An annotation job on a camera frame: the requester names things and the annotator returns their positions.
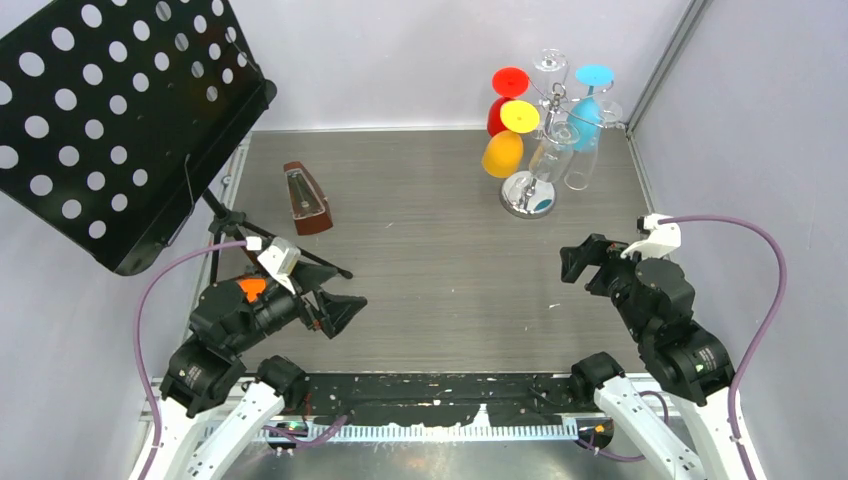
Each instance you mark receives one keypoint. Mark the yellow wine glass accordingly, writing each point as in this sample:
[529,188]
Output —
[508,121]

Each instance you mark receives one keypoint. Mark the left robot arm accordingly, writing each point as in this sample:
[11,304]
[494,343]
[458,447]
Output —
[231,317]

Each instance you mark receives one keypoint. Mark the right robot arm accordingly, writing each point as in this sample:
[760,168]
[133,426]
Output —
[655,302]

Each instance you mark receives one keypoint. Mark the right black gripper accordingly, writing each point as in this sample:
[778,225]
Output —
[593,248]

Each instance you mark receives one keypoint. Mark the clear wine glass back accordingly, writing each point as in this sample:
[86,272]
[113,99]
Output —
[550,70]

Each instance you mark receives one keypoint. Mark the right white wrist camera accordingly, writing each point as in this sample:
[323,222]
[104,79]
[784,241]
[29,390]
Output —
[661,236]

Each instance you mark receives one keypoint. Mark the chrome wine glass rack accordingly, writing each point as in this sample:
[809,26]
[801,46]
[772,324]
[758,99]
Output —
[521,194]

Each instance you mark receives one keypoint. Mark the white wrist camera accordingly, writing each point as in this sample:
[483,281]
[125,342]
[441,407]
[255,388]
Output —
[661,236]
[278,258]

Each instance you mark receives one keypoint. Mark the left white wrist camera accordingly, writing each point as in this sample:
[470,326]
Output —
[278,258]

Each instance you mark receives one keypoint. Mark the blue wine glass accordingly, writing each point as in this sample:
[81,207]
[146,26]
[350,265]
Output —
[585,115]

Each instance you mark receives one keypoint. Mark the brown wooden metronome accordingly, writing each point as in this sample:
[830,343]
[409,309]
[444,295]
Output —
[309,205]

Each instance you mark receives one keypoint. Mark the red wine glass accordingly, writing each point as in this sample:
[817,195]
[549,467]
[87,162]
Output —
[508,83]

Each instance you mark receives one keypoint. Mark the orange letter toy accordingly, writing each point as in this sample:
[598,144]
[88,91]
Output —
[252,287]

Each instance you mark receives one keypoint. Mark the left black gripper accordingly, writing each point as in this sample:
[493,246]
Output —
[335,309]

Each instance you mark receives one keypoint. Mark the black perforated music stand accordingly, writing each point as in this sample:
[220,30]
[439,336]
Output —
[115,118]

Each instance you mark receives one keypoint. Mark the clear wine glass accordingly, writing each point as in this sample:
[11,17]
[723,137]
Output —
[582,166]
[554,152]
[550,70]

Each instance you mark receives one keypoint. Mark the clear wine glass front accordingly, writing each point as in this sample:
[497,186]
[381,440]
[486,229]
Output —
[554,152]

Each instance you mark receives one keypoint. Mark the clear wine glass right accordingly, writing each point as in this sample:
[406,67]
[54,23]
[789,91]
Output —
[582,166]

